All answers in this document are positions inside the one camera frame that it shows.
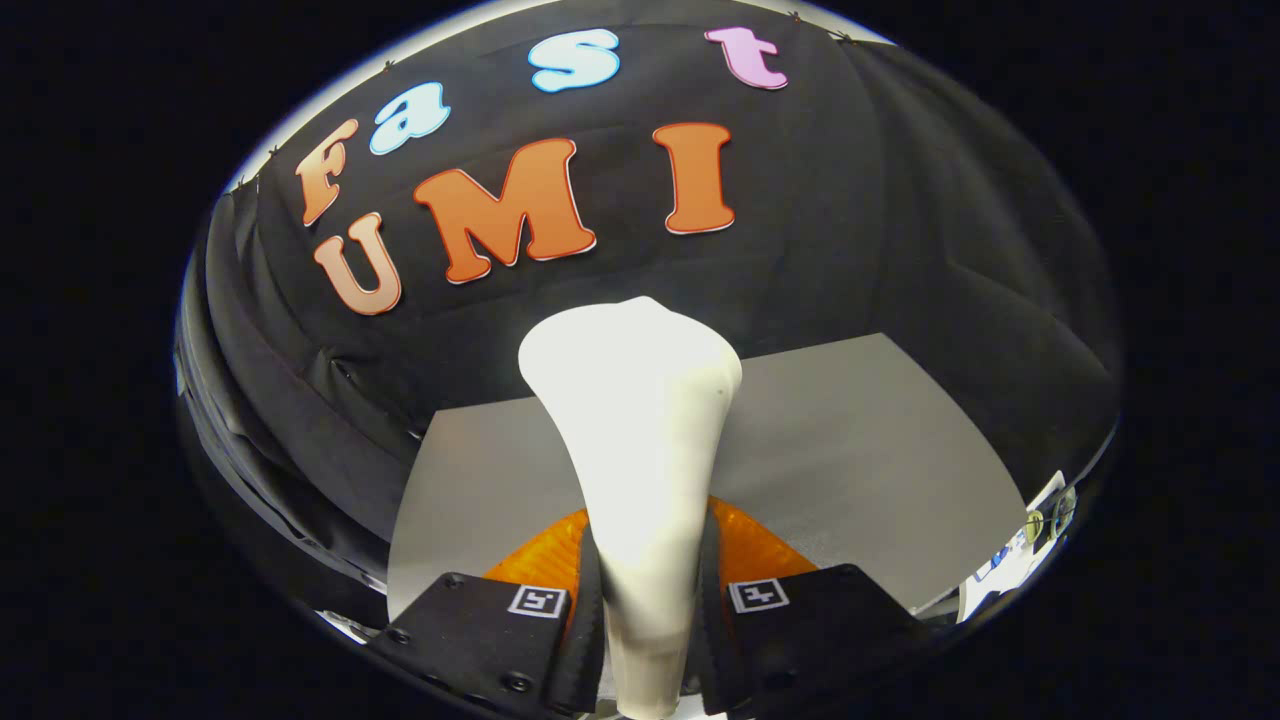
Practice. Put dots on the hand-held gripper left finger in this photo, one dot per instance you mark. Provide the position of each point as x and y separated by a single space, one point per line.
588 620

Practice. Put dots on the white desk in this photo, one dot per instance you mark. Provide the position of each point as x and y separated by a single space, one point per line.
975 602

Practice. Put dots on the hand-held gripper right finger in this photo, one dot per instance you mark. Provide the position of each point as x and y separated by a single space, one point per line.
708 620

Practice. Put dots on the white garment steamer head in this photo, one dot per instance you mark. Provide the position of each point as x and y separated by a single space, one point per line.
630 450

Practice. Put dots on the grey table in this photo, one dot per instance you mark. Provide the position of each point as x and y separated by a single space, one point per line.
850 450

